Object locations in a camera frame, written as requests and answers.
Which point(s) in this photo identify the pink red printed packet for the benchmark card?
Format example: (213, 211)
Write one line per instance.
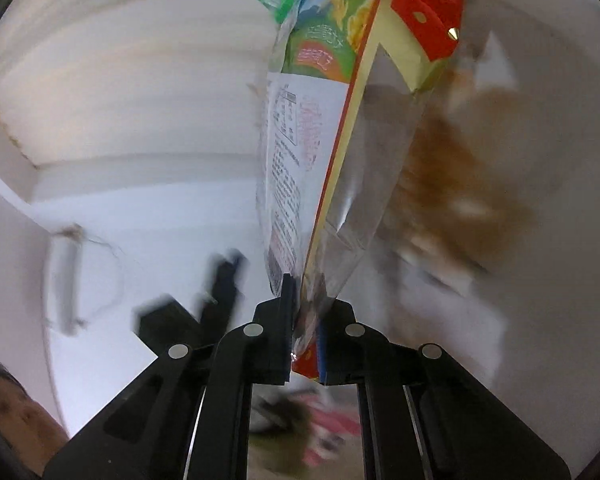
(330, 430)

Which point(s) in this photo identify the white curtain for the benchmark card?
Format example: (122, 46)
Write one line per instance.
(130, 60)

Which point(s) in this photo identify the colourful printed snack bag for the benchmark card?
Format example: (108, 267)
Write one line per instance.
(320, 150)

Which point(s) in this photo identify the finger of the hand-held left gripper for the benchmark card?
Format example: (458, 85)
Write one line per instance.
(225, 290)
(170, 320)

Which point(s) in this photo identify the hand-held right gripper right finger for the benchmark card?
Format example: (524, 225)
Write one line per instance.
(324, 355)

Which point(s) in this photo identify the person's head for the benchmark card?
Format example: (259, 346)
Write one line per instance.
(15, 420)

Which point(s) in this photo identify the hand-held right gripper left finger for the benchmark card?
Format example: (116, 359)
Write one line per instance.
(289, 330)

